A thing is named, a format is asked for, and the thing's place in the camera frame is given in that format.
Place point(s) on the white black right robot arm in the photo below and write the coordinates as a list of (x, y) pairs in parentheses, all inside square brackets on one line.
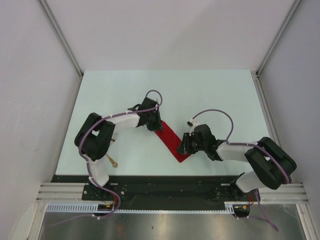
[(271, 165)]

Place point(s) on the aluminium frame post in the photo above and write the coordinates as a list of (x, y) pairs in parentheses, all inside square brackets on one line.
[(49, 15), (279, 35)]

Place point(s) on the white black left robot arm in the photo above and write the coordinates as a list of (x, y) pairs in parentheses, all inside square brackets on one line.
[(98, 133)]

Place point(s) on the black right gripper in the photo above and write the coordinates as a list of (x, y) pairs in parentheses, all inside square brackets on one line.
[(185, 144)]

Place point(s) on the white slotted cable duct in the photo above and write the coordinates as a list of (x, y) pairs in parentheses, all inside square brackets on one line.
[(95, 208)]

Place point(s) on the left aluminium frame post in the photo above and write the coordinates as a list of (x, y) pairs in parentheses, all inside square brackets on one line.
[(49, 15)]

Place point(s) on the aluminium front rail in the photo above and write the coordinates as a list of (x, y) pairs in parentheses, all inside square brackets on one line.
[(72, 193)]

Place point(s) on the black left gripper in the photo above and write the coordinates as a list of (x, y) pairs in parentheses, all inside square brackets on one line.
[(158, 125)]

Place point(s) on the aluminium rail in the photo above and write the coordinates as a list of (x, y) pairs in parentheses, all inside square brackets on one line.
[(269, 120), (72, 193)]

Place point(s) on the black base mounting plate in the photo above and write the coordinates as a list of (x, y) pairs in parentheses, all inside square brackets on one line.
[(163, 193)]

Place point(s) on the aluminium right side rail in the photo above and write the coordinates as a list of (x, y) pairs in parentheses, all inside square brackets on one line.
[(269, 120)]

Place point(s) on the red satin napkin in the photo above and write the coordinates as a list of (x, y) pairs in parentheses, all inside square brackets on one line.
[(171, 141)]

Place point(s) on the right aluminium frame post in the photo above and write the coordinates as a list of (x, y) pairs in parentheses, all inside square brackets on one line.
[(279, 35)]

